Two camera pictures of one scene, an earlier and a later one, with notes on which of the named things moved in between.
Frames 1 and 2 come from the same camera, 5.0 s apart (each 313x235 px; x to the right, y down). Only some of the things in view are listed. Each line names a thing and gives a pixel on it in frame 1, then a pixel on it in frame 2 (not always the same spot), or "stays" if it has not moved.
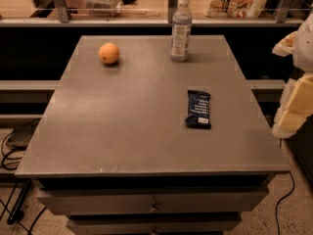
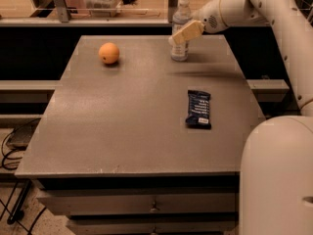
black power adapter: [21, 136] stays
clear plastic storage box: [104, 1] stays
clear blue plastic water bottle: [181, 30] stays
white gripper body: [305, 49] -> [208, 21]
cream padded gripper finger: [295, 107] -> [190, 31]
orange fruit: [109, 53] stays
